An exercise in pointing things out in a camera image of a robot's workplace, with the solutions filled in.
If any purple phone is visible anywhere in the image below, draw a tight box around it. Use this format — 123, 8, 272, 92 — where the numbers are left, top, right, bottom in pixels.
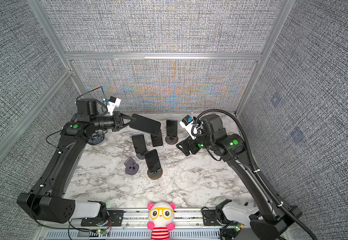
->
151, 130, 164, 147

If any wooden round phone stand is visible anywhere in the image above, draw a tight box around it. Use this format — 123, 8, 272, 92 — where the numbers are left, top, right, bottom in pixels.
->
147, 168, 163, 180

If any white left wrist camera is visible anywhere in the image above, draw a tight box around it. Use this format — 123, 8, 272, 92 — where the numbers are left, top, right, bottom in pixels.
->
103, 96, 121, 116

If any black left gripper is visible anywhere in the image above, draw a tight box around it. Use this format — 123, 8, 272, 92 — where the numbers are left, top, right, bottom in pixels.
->
91, 112, 136, 133

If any wooden grey stand back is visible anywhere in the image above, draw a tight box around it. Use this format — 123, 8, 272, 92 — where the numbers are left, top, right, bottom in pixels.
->
165, 136, 178, 145

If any black phone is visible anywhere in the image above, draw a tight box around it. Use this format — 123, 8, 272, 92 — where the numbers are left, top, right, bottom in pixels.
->
145, 149, 162, 173
166, 120, 177, 138
130, 114, 161, 136

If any pink white plush toy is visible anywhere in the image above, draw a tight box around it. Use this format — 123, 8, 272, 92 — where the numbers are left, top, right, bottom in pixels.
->
147, 202, 176, 240

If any grey round fan object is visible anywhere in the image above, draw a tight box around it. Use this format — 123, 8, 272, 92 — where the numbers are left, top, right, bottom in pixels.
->
88, 133, 105, 146

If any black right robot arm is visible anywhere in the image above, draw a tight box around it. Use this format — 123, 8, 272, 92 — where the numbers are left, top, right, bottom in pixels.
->
176, 110, 302, 240

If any purple stand mid left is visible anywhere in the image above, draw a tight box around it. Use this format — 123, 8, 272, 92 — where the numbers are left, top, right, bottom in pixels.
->
136, 151, 147, 160

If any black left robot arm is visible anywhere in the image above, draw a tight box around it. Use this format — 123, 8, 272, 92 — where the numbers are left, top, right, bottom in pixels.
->
17, 99, 136, 225

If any purple stand front left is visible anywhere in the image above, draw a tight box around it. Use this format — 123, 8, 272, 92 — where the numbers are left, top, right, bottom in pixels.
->
124, 157, 140, 176

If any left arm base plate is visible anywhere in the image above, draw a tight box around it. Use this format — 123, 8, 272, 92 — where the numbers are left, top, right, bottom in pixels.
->
81, 210, 125, 227

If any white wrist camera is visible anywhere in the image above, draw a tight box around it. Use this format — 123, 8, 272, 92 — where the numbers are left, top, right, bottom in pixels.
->
179, 115, 199, 140
103, 96, 121, 116

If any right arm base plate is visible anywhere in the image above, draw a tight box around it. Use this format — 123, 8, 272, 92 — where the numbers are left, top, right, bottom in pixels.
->
201, 208, 223, 227

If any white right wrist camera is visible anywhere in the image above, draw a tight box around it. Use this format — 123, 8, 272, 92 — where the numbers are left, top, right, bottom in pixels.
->
179, 115, 199, 140

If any blue phone mid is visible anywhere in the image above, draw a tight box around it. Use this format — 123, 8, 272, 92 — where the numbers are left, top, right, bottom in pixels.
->
132, 134, 147, 154

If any aluminium front rail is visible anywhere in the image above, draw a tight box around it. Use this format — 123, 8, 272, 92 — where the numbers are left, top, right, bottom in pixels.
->
33, 207, 291, 240

